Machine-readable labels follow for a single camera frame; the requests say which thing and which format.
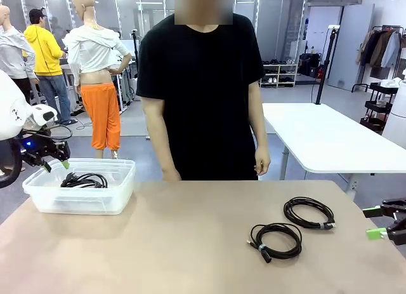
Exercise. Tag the clear plastic storage bin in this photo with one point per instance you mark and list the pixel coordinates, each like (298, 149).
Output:
(79, 202)

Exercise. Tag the black trolley cart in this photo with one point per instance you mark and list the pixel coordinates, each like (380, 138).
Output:
(382, 89)

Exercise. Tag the person's left hand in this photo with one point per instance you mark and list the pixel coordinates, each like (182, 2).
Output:
(262, 159)

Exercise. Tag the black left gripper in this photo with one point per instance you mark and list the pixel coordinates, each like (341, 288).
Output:
(44, 148)

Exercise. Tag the person in yellow hoodie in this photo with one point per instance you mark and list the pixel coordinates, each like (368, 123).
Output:
(44, 52)

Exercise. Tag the black camera tripod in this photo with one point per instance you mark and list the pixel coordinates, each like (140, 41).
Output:
(134, 32)

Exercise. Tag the person's left forearm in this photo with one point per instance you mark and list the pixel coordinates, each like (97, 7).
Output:
(258, 116)

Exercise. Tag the white shoe rack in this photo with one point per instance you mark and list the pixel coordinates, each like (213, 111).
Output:
(279, 73)

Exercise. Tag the grey partition panel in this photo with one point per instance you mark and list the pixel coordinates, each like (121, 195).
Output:
(352, 46)

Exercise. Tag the white cloth bundle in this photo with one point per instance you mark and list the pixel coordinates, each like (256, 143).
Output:
(390, 82)

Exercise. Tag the person in black T-shirt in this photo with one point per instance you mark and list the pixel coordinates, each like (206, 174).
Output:
(200, 100)

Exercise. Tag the mannequin with orange trousers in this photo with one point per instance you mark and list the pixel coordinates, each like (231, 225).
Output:
(101, 113)

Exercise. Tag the black stand with white head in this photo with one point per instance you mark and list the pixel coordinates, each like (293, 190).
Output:
(333, 26)

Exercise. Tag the mannequin in grey hoodie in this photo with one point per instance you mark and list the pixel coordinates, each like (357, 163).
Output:
(12, 52)

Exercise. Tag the person's right forearm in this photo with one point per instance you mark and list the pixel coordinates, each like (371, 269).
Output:
(158, 132)

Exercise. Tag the black suitcase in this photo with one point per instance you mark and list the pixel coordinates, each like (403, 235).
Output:
(306, 65)

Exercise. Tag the red fire extinguisher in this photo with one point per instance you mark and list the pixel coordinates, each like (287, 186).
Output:
(320, 73)

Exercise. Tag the large white table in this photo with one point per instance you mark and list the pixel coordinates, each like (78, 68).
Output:
(342, 141)

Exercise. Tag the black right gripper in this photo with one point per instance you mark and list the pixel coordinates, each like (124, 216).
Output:
(402, 221)

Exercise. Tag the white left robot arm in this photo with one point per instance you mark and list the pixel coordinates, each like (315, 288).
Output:
(9, 94)

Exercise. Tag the person's right hand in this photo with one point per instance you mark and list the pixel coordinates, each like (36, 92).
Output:
(171, 176)

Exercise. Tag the clothes rack with coats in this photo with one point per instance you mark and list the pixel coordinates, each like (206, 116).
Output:
(380, 49)

